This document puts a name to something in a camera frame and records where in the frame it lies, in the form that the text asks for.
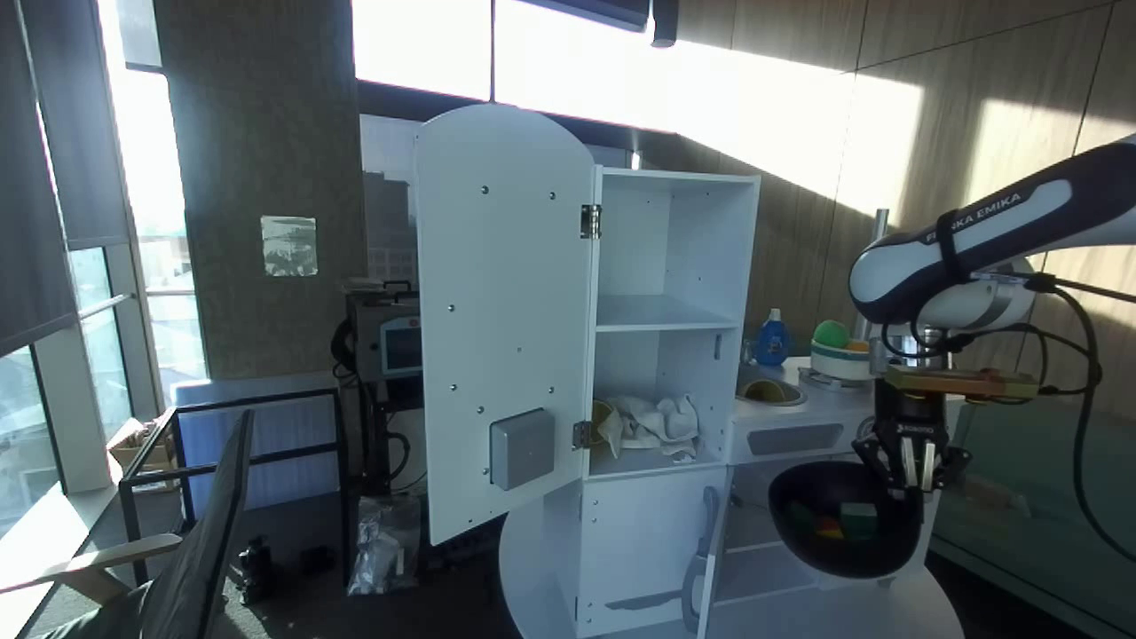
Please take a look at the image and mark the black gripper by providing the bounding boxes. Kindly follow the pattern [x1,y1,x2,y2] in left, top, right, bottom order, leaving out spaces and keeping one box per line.
[869,399,966,497]

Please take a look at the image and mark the black bowl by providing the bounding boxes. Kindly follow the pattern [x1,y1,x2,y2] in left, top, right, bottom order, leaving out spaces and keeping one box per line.
[766,458,932,581]

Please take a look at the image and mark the white under-sink cabinet door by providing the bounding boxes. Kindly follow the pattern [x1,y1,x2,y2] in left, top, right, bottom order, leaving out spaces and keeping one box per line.
[678,470,734,639]

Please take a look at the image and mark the grey box on door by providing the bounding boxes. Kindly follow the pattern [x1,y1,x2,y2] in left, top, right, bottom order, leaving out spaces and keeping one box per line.
[488,404,560,494]

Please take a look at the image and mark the tall arched white cabinet door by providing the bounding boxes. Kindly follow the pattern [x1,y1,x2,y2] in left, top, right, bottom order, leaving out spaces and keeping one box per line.
[407,102,603,550]

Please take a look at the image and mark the green object on counter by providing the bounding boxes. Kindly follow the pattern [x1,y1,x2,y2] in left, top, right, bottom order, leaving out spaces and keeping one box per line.
[806,342,888,389]

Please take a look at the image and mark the green board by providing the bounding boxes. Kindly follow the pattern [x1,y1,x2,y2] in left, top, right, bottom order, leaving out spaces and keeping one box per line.
[932,377,1136,631]

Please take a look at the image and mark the green toy ball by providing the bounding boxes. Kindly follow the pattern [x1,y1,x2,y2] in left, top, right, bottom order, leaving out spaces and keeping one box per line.
[810,316,861,355]

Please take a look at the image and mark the blue bottle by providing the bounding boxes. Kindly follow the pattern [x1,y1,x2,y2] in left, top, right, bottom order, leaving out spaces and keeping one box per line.
[748,307,799,372]

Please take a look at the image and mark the silver metal pole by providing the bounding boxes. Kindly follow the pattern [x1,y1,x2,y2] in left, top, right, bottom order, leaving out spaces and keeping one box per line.
[866,205,895,261]

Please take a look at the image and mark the crumpled white cloth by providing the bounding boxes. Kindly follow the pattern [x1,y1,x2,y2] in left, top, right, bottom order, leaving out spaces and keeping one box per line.
[594,392,708,464]

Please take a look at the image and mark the white toy kitchen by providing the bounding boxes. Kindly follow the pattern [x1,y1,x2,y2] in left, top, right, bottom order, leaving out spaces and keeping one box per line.
[407,102,953,639]

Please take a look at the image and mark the clear plastic bag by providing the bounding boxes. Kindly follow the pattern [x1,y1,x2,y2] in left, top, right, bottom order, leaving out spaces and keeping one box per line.
[343,494,426,602]

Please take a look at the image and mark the grey machine on stand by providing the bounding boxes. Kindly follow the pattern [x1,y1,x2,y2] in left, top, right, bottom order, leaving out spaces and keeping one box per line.
[333,277,426,598]

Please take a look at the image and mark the cardboard box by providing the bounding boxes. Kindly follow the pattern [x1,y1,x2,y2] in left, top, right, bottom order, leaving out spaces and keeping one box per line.
[108,416,177,479]

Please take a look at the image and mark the brass wrist camera mount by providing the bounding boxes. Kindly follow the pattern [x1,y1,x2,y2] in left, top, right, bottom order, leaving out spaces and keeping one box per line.
[885,367,1043,410]

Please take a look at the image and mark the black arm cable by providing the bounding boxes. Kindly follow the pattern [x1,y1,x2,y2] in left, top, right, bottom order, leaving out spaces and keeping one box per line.
[882,266,1136,565]

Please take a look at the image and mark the black metal rail frame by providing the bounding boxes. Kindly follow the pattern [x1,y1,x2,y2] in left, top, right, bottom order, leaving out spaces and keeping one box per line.
[117,385,354,587]

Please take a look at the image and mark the paper sheet on wall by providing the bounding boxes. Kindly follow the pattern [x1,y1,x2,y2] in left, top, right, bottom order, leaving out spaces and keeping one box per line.
[258,215,323,283]

